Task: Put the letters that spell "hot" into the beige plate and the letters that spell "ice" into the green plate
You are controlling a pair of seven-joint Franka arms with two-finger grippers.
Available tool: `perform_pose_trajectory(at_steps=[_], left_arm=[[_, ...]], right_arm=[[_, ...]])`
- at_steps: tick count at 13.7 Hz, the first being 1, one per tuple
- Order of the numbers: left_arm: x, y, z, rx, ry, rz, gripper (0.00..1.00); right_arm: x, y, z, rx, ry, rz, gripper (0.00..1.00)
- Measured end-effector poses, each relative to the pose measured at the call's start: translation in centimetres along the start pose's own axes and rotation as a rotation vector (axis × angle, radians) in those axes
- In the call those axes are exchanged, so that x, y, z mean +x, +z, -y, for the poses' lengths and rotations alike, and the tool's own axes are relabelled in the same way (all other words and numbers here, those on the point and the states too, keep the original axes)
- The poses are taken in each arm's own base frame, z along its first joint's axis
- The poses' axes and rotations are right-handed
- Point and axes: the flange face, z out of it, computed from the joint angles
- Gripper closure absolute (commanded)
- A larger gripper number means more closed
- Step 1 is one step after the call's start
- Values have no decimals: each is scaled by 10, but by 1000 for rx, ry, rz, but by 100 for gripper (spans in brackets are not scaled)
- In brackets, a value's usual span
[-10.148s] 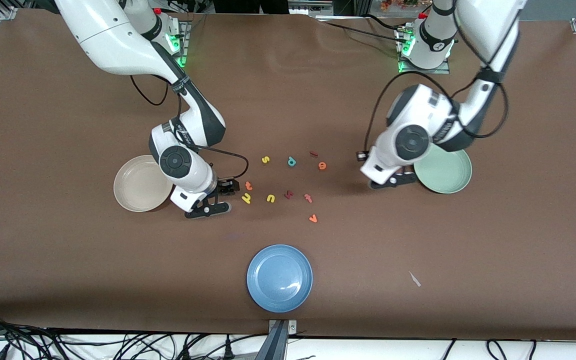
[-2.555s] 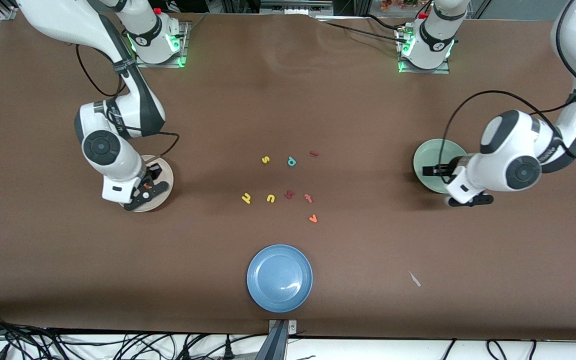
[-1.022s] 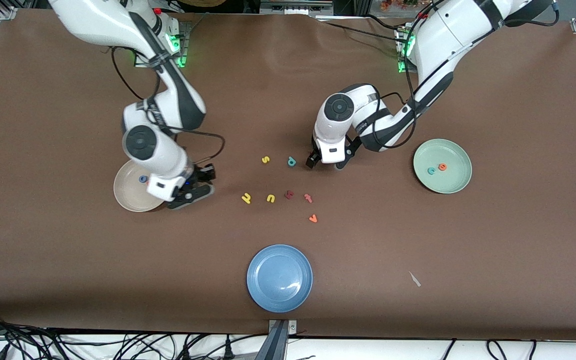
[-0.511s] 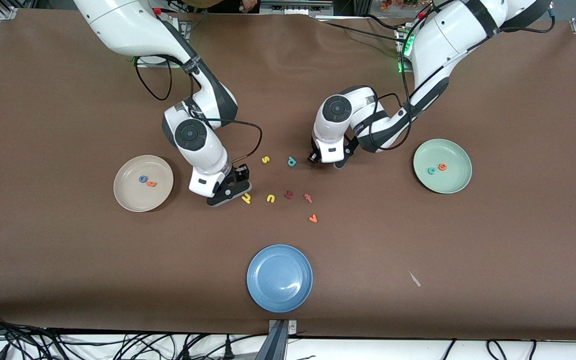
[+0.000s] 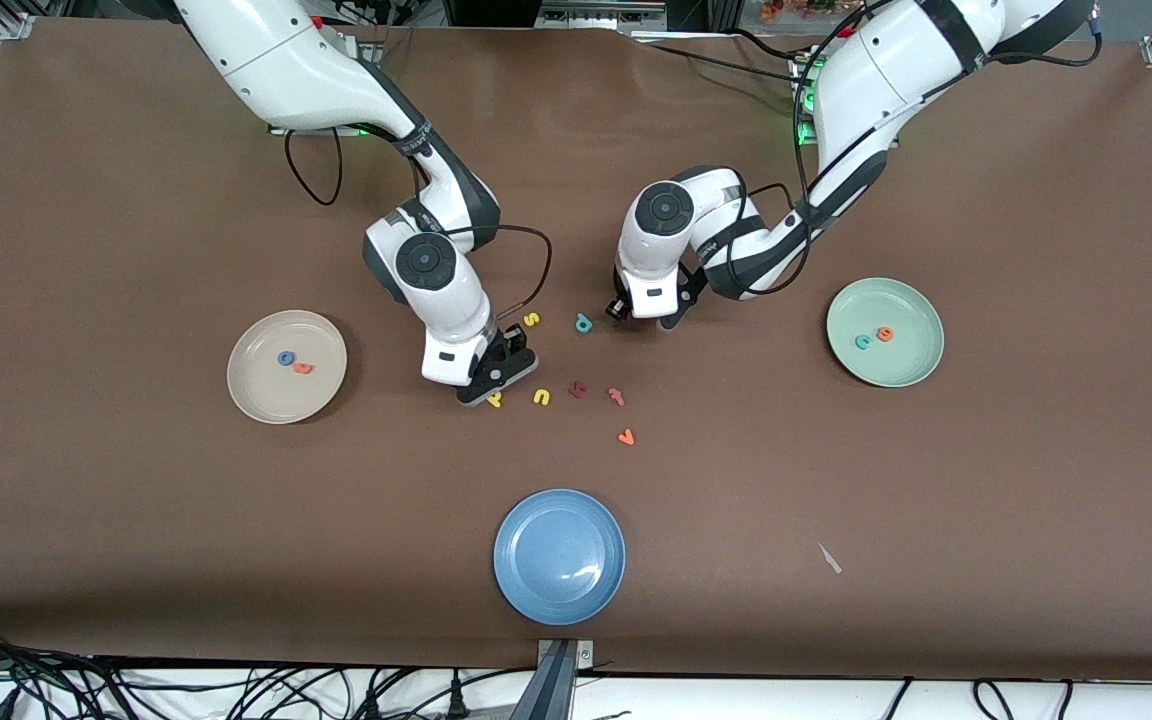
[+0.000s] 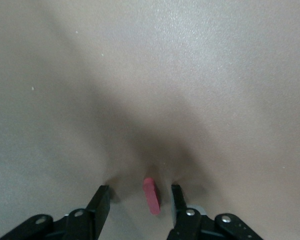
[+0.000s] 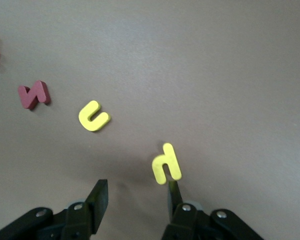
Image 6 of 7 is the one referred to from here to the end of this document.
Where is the red bar-shaped letter l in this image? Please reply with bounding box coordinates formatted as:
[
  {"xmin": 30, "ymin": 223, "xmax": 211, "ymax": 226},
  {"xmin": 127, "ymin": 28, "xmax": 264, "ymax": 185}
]
[{"xmin": 142, "ymin": 177, "xmax": 162, "ymax": 216}]

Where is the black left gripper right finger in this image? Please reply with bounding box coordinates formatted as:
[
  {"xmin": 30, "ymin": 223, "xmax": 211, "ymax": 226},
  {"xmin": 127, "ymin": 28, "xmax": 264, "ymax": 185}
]
[{"xmin": 166, "ymin": 184, "xmax": 208, "ymax": 240}]

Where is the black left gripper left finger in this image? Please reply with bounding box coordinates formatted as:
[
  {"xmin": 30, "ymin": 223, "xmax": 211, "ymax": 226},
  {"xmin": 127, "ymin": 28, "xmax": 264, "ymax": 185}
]
[{"xmin": 62, "ymin": 184, "xmax": 111, "ymax": 240}]

